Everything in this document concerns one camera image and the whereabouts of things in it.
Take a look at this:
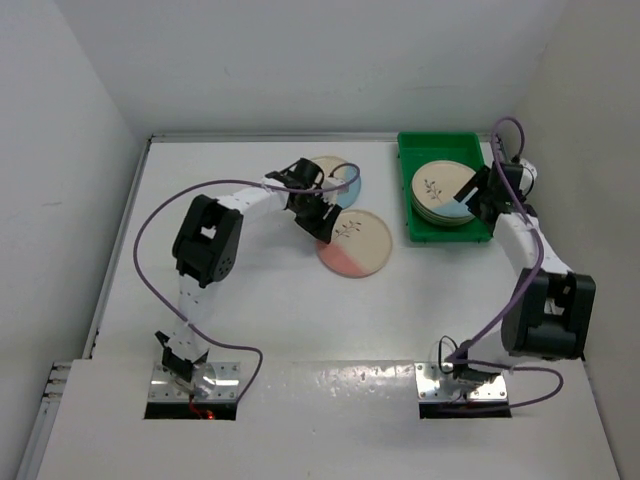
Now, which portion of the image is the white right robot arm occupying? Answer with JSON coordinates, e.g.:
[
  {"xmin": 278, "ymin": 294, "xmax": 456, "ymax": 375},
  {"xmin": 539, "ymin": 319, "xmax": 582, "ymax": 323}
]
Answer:
[{"xmin": 447, "ymin": 161, "xmax": 596, "ymax": 387}]

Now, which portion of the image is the blue and cream plate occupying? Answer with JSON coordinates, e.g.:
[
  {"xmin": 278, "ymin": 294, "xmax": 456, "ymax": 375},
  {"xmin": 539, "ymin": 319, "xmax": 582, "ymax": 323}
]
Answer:
[{"xmin": 303, "ymin": 156, "xmax": 362, "ymax": 209}]

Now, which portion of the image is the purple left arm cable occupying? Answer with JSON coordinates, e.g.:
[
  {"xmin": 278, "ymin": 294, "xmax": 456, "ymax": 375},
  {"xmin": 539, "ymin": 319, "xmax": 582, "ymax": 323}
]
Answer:
[{"xmin": 131, "ymin": 162, "xmax": 362, "ymax": 406}]

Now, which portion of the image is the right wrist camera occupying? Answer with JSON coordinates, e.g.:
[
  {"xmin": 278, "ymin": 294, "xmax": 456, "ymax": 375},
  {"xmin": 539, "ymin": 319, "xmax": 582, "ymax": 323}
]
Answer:
[{"xmin": 502, "ymin": 156, "xmax": 538, "ymax": 197}]

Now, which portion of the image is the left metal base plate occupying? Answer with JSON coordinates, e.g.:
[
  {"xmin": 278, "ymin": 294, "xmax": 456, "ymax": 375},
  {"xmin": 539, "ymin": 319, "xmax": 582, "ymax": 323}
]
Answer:
[{"xmin": 147, "ymin": 362, "xmax": 240, "ymax": 403}]

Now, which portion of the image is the green and cream plate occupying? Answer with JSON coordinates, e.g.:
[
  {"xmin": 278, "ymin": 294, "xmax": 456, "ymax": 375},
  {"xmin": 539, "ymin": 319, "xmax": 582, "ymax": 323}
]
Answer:
[{"xmin": 412, "ymin": 203, "xmax": 474, "ymax": 227}]

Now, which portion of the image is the metal base plate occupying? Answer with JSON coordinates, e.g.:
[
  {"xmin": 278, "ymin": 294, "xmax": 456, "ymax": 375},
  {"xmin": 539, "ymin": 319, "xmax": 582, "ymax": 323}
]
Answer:
[
  {"xmin": 414, "ymin": 362, "xmax": 508, "ymax": 404},
  {"xmin": 147, "ymin": 362, "xmax": 240, "ymax": 403}
]

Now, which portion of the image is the pink and cream plate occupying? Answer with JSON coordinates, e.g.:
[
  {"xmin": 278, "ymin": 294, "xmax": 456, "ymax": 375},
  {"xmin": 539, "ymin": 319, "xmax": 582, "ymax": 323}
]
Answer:
[{"xmin": 316, "ymin": 209, "xmax": 393, "ymax": 279}]

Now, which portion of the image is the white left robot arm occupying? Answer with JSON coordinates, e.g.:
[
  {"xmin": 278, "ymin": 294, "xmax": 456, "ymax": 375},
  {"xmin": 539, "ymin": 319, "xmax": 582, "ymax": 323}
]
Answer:
[{"xmin": 149, "ymin": 174, "xmax": 348, "ymax": 384}]

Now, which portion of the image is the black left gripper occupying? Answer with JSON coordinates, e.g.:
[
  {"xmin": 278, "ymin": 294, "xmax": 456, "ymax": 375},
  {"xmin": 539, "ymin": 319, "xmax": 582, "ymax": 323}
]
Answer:
[{"xmin": 289, "ymin": 189, "xmax": 340, "ymax": 243}]

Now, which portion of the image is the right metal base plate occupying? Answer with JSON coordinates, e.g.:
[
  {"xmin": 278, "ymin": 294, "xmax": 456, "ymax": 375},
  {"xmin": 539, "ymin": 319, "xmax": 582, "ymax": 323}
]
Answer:
[{"xmin": 414, "ymin": 362, "xmax": 508, "ymax": 404}]

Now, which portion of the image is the green plastic bin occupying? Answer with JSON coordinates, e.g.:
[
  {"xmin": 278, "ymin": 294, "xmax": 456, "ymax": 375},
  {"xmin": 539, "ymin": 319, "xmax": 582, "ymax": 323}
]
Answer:
[{"xmin": 397, "ymin": 132, "xmax": 491, "ymax": 243}]

